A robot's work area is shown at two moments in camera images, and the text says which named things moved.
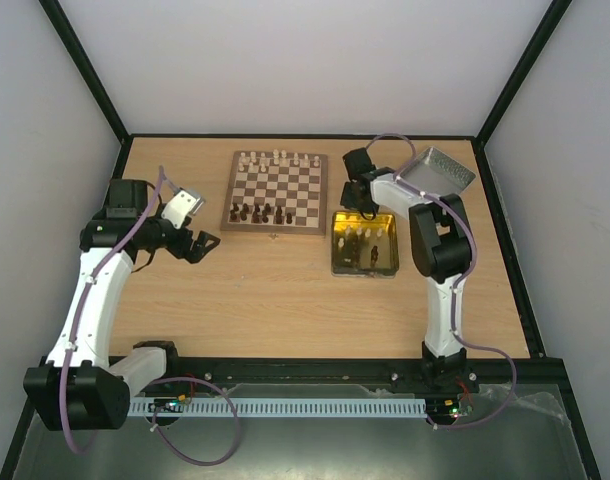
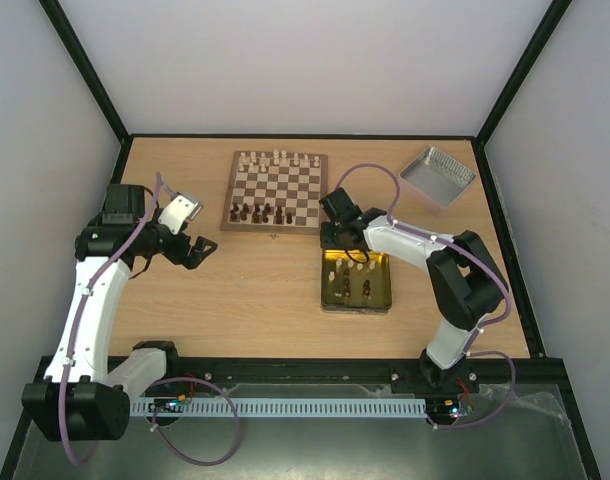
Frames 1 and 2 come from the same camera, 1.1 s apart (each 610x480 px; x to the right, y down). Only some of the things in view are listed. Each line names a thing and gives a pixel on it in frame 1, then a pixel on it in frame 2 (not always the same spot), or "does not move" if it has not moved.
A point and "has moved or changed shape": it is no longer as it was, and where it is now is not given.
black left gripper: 180,250 does not move
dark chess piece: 244,212 does not move
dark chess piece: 256,215 does not move
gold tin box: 362,247 has moved or changed shape
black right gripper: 352,198 -> 336,240
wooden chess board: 277,192 does not move
